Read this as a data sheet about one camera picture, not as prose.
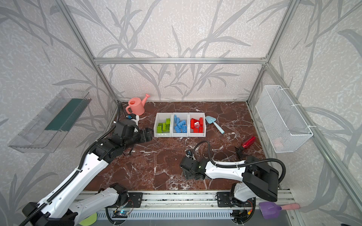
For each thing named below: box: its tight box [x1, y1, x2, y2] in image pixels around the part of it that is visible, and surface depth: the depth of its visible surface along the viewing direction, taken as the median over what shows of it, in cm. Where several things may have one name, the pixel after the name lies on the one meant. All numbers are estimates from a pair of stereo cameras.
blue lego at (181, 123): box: [177, 120, 187, 127], surface depth 103 cm
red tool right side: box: [234, 136, 256, 159], surface depth 93 cm
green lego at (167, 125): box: [164, 118, 171, 132], surface depth 103 cm
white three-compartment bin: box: [153, 112, 207, 138], surface depth 103 cm
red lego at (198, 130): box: [193, 126, 204, 134], surface depth 104 cm
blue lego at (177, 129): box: [173, 125, 182, 133], surface depth 103 cm
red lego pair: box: [198, 117, 204, 128], surface depth 105 cm
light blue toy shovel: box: [205, 115, 225, 135], surface depth 107 cm
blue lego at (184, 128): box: [182, 124, 188, 133], surface depth 101 cm
